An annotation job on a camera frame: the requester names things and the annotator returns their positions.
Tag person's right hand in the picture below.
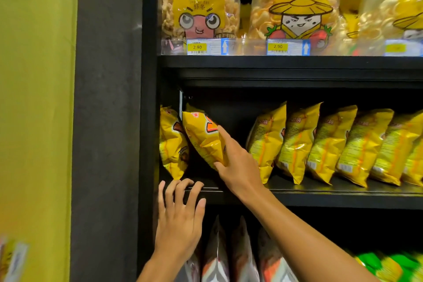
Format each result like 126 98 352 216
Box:
213 125 264 197

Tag person's left hand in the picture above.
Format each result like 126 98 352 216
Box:
155 178 207 260

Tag row of plain white bags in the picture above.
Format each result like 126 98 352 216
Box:
185 215 298 282

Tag black metal shelf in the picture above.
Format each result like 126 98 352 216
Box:
139 0 423 282

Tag green fries snack bag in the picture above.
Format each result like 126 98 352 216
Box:
390 252 423 282
355 252 404 282

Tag large clear chip bags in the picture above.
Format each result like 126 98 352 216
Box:
159 0 423 56

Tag person's right forearm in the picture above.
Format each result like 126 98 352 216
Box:
248 186 361 282

